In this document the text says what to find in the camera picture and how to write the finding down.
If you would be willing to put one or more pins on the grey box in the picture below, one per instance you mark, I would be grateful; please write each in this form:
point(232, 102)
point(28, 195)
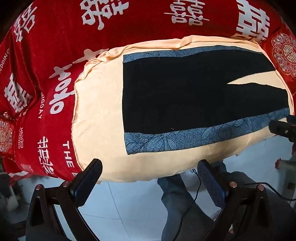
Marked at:
point(288, 176)

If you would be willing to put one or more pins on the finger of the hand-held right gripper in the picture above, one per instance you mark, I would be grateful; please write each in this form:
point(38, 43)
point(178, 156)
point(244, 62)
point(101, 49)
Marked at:
point(282, 128)

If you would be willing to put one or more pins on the black pants with blue floral stripes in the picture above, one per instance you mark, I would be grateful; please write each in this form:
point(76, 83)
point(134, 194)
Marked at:
point(185, 97)

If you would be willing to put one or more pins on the person's jeans leg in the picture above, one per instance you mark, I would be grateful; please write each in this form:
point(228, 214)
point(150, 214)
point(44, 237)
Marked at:
point(182, 201)

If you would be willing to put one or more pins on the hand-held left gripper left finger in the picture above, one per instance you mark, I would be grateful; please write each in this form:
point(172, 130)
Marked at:
point(89, 182)

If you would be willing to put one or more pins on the red printed blanket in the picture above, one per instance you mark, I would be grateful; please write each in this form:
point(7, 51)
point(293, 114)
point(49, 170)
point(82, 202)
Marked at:
point(46, 58)

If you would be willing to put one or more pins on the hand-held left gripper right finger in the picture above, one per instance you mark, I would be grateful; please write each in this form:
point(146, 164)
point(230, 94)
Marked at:
point(211, 183)

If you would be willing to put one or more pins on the cream cloth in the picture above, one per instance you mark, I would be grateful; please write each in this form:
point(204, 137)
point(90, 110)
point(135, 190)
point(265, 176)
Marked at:
point(99, 115)

